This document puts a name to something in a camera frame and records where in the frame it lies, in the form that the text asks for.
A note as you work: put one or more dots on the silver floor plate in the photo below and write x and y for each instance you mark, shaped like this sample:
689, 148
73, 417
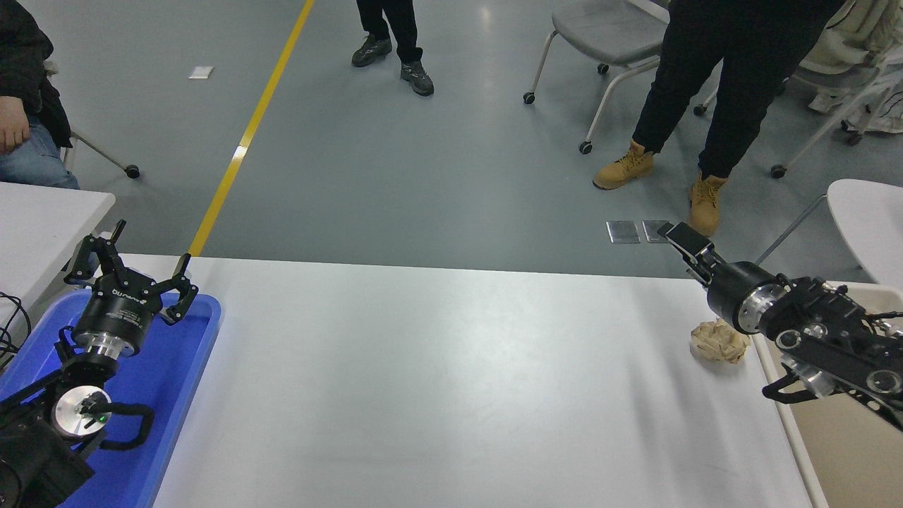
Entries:
623, 232
650, 231

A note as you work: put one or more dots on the person's hand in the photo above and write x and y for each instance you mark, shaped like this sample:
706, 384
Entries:
14, 123

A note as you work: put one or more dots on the grey seat wheeled chair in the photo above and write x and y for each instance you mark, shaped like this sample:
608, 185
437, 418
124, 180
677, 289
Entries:
600, 32

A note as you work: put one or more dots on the grey chair with casters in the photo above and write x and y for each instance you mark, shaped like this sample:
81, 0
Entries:
132, 171

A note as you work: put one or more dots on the cream coat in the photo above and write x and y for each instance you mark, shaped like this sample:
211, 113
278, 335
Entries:
857, 32

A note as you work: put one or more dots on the large pale bin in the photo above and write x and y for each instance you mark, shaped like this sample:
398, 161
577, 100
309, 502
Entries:
846, 458

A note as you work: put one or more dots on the white paper scrap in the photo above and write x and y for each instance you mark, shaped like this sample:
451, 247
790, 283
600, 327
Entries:
201, 72

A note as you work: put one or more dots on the person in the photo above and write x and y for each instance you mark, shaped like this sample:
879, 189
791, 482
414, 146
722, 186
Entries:
409, 35
28, 56
734, 77

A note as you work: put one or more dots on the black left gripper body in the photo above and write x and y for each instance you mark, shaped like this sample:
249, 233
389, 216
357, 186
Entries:
116, 310

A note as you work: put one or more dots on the blue plastic tray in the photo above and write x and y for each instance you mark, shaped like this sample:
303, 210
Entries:
169, 381

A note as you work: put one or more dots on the white rectangular side table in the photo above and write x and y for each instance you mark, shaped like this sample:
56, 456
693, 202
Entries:
35, 226

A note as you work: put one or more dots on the tan paper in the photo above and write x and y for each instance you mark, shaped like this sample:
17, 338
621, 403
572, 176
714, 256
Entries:
716, 346

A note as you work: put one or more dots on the white frame wheeled chair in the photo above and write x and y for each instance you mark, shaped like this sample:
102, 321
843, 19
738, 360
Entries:
778, 171

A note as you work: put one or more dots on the white round side table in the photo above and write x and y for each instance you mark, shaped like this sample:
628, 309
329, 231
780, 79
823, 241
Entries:
871, 219

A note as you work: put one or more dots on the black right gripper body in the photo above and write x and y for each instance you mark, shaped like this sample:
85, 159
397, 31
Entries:
730, 293

